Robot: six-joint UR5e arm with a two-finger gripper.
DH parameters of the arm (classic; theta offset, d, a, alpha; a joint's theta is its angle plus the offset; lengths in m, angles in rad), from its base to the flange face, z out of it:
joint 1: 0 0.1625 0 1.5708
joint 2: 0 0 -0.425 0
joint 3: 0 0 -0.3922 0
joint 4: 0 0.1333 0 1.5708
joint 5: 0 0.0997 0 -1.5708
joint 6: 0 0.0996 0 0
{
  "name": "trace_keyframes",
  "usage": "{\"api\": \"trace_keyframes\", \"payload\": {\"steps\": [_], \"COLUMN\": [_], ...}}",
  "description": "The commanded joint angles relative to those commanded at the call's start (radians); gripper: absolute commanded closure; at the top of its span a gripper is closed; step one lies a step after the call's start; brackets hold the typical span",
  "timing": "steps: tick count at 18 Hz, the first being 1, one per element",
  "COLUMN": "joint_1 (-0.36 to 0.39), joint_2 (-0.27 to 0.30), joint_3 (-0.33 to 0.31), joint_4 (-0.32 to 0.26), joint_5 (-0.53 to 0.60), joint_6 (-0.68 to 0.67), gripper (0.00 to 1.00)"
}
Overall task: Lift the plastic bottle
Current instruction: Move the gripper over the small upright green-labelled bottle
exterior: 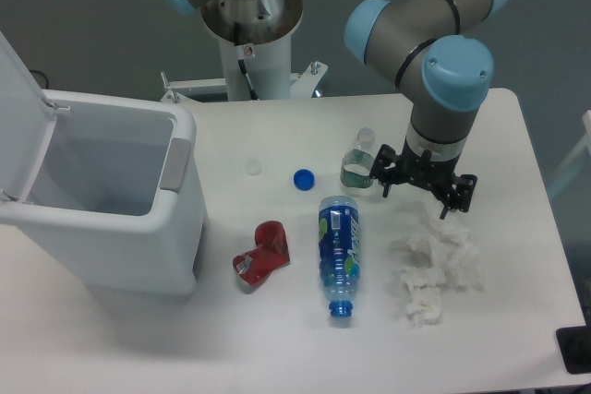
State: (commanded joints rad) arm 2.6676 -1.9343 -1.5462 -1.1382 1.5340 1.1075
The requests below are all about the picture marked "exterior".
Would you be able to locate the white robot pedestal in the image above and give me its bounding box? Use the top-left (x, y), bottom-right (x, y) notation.
top-left (161, 0), bottom-right (328, 102)

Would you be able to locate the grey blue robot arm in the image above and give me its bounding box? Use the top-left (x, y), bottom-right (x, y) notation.
top-left (167, 0), bottom-right (508, 212)

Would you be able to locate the white trash bin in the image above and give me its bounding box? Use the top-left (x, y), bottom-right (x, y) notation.
top-left (1, 90), bottom-right (207, 295)

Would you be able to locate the green label clear bottle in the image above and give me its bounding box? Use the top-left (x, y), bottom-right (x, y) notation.
top-left (340, 127), bottom-right (377, 196)

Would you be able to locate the crumpled white tissue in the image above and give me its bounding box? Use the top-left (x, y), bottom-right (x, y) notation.
top-left (392, 200), bottom-right (485, 328)

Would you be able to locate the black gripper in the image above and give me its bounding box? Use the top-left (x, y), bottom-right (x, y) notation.
top-left (369, 144), bottom-right (477, 220)

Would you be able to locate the blue bottle cap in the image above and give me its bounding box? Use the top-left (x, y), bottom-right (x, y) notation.
top-left (293, 168), bottom-right (315, 191)

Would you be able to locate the white trash bin lid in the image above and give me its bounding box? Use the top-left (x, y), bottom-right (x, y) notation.
top-left (1, 37), bottom-right (56, 200)

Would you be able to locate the black device at edge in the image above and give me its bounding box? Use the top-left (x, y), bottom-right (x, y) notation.
top-left (556, 326), bottom-right (590, 375)

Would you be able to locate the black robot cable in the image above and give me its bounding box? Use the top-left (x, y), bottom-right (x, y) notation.
top-left (233, 20), bottom-right (259, 101)

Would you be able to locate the blue label plastic bottle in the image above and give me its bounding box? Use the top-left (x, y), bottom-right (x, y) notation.
top-left (318, 196), bottom-right (361, 319)

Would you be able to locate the crushed red can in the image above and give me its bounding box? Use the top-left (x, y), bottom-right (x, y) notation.
top-left (232, 221), bottom-right (291, 293)

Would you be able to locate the white bottle cap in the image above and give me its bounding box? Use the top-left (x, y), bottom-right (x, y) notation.
top-left (245, 159), bottom-right (262, 176)

